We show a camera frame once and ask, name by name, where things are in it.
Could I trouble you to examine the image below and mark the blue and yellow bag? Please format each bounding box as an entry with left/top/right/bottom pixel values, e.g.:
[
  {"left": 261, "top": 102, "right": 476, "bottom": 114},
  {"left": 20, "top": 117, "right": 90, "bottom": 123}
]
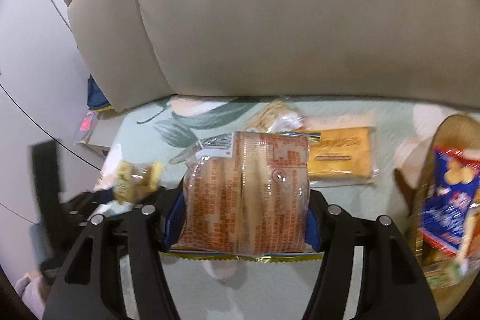
[{"left": 86, "top": 74, "right": 115, "bottom": 114}]

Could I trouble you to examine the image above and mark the small orange label cake packet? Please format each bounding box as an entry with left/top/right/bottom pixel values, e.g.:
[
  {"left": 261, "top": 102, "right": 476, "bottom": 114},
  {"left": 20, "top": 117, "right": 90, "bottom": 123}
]
[{"left": 98, "top": 159, "right": 164, "bottom": 206}]

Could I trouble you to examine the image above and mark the gold ribbed bowl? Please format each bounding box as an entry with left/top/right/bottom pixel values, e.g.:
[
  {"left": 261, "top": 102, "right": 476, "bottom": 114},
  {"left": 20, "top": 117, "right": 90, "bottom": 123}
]
[{"left": 394, "top": 113, "right": 480, "bottom": 318}]

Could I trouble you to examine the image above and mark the thin wall cable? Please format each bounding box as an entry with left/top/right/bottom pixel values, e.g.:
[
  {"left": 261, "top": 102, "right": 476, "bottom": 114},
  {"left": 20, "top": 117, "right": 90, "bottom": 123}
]
[{"left": 0, "top": 83, "right": 104, "bottom": 172}]

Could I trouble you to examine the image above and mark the beige padded headboard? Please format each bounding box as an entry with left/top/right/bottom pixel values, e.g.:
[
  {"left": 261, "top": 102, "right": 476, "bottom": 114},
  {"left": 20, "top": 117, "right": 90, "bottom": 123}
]
[{"left": 44, "top": 0, "right": 480, "bottom": 113}]

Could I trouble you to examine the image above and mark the white bedside cabinet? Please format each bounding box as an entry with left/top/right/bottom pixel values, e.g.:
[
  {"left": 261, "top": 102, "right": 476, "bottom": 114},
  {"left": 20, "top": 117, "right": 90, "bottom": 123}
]
[{"left": 80, "top": 111, "right": 126, "bottom": 165}]

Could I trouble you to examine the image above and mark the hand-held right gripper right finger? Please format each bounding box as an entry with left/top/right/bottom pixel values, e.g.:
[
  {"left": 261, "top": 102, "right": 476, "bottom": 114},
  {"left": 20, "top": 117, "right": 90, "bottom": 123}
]
[{"left": 300, "top": 188, "right": 439, "bottom": 320}]

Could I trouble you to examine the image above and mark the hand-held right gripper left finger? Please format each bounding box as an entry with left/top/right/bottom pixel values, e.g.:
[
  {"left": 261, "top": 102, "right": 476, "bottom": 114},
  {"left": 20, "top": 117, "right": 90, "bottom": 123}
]
[{"left": 43, "top": 188, "right": 188, "bottom": 320}]

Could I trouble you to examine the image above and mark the blue snack packet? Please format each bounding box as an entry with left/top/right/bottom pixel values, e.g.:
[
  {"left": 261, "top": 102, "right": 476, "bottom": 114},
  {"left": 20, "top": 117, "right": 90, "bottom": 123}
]
[{"left": 418, "top": 145, "right": 480, "bottom": 268}]

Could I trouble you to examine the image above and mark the pink plastic packet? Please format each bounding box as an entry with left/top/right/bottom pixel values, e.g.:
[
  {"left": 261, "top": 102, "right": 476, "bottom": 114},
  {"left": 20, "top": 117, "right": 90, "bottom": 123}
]
[{"left": 74, "top": 111, "right": 99, "bottom": 145}]

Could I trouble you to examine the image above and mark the clear crispy noodle packet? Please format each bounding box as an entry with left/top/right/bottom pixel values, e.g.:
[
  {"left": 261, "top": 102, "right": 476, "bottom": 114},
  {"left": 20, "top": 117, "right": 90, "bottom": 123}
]
[{"left": 245, "top": 100, "right": 306, "bottom": 135}]

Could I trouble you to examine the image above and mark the large toast bread packet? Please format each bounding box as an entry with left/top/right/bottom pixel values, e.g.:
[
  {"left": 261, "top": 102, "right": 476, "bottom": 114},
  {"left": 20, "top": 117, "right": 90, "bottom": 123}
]
[{"left": 307, "top": 126, "right": 377, "bottom": 187}]

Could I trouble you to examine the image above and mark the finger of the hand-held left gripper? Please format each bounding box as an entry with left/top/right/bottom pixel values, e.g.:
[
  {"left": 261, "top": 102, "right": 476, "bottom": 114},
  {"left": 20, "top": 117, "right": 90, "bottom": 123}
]
[{"left": 62, "top": 190, "right": 126, "bottom": 217}]

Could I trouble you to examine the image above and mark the orange print bread packet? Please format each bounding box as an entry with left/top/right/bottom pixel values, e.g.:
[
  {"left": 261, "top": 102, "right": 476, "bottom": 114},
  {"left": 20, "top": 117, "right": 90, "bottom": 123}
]
[{"left": 175, "top": 131, "right": 324, "bottom": 262}]

